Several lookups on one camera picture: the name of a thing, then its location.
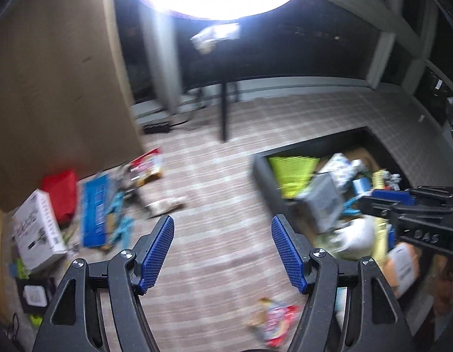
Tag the grey box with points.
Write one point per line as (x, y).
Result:
(323, 200)

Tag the red cloth pouch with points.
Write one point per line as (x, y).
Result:
(61, 194)

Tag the black storage container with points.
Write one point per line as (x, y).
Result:
(265, 176)

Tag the large brown board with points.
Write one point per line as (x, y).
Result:
(57, 99)

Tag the black light stand pole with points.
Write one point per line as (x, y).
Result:
(223, 110)

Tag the orange white packet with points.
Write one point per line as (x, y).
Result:
(402, 264)

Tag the colourful snack packet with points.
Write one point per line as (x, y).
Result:
(276, 319)

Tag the white crumpled bag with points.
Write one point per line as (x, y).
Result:
(354, 236)

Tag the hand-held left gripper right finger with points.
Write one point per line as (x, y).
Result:
(288, 253)

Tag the black power strip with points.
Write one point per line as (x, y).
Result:
(156, 127)

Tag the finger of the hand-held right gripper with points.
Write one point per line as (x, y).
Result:
(391, 196)
(376, 207)

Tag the yellow green mesh item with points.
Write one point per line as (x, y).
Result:
(292, 172)

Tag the yellow green packet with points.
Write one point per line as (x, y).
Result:
(21, 268)
(36, 321)

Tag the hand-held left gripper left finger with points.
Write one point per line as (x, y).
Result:
(154, 256)

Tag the white printed box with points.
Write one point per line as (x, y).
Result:
(35, 227)

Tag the light blue plastic clip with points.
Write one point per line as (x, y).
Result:
(120, 223)

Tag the white device on light stand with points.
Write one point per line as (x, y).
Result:
(215, 35)

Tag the black foil packet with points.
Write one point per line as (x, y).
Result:
(33, 295)

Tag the blue flat packet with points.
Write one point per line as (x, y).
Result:
(94, 209)

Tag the red snack packet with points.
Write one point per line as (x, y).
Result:
(147, 163)

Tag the white blue patterned packet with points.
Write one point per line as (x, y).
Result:
(338, 167)

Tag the white crumpled packet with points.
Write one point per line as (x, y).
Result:
(164, 205)

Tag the small blue box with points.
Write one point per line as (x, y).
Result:
(361, 186)

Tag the pale yellow packet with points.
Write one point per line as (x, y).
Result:
(380, 180)

